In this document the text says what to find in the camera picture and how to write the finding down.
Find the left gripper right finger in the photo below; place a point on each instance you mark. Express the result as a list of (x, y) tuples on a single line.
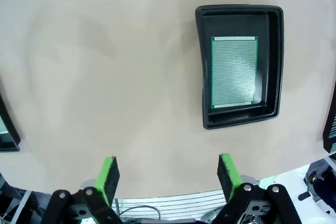
[(231, 174)]

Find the black slotted board rack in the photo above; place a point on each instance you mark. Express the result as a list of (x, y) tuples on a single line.
[(328, 142)]

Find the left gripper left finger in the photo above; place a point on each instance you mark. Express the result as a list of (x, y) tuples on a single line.
[(106, 179)]

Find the black ESD tray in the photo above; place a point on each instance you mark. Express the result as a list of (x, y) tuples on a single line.
[(273, 64), (8, 146)]

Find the grey aluminium slotted base plate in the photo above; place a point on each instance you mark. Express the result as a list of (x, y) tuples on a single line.
[(170, 199)]

